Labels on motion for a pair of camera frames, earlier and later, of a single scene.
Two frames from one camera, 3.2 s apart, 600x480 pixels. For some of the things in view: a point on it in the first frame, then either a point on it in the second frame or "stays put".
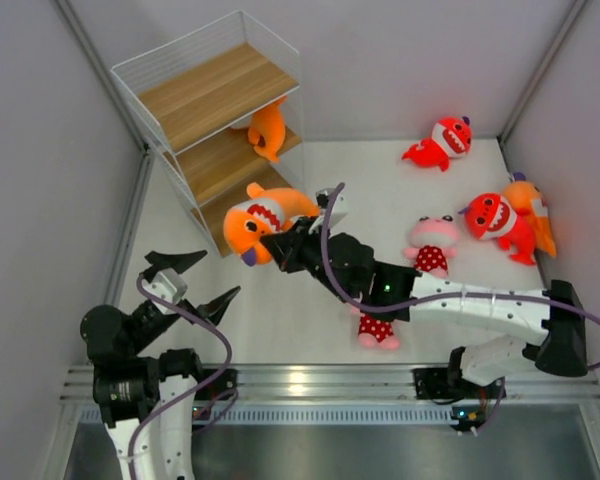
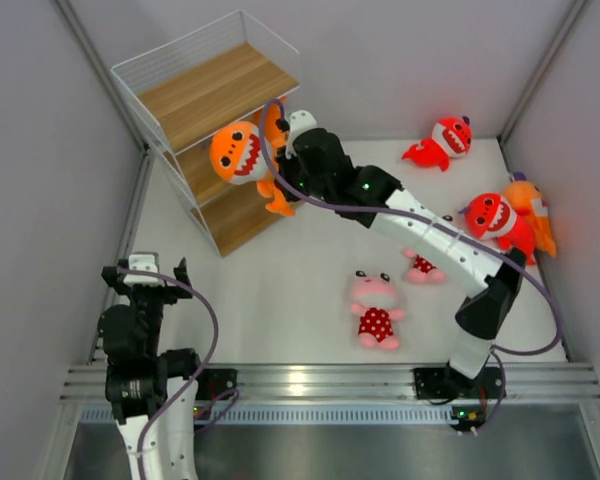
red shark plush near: (490, 215) stays put
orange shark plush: (528, 200) stays put
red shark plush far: (452, 137) stays put
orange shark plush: (266, 211) to (238, 155)
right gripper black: (287, 249) to (284, 165)
